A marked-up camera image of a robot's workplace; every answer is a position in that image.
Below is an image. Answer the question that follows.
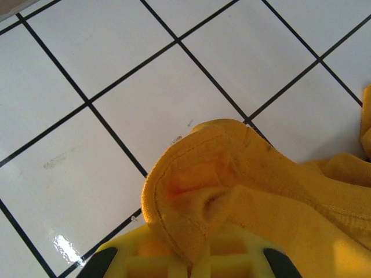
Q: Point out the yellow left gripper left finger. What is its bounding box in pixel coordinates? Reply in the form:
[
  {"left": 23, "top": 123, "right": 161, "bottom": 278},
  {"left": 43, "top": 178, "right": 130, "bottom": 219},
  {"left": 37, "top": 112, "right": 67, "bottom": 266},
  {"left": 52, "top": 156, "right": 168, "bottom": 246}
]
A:
[{"left": 82, "top": 224, "right": 194, "bottom": 278}]

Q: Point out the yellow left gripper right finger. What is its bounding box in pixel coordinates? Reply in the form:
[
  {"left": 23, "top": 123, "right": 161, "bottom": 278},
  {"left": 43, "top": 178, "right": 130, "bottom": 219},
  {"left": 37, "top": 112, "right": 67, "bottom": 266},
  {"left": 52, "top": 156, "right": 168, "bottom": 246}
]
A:
[{"left": 208, "top": 224, "right": 304, "bottom": 278}]

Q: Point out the yellow t-shirt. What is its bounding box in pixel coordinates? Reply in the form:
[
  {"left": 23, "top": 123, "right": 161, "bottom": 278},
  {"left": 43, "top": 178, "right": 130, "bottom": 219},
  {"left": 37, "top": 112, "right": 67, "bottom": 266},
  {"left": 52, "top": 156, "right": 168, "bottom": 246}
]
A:
[{"left": 141, "top": 83, "right": 371, "bottom": 278}]

